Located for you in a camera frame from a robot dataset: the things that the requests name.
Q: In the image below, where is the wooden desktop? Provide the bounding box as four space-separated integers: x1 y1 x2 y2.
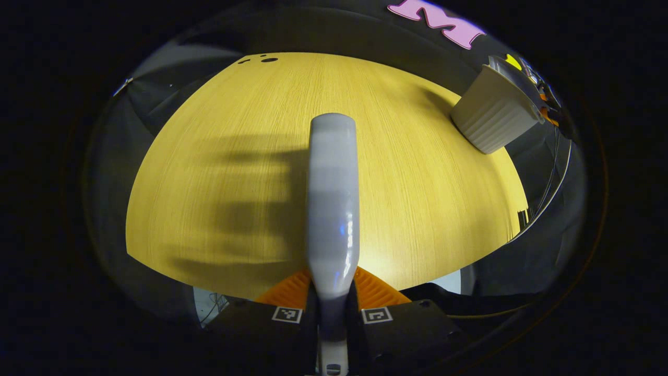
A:
125 51 529 301

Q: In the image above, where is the yellow cable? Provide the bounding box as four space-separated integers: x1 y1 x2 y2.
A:
446 305 525 320

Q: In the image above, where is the white garbage bin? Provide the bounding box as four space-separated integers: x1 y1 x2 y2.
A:
451 55 546 155

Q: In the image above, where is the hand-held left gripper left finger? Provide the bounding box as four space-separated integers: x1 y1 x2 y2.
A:
206 269 320 376

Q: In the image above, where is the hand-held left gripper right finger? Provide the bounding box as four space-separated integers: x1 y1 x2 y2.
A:
349 266 466 376

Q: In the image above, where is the small grey broom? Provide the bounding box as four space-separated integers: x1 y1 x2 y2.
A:
307 112 361 376

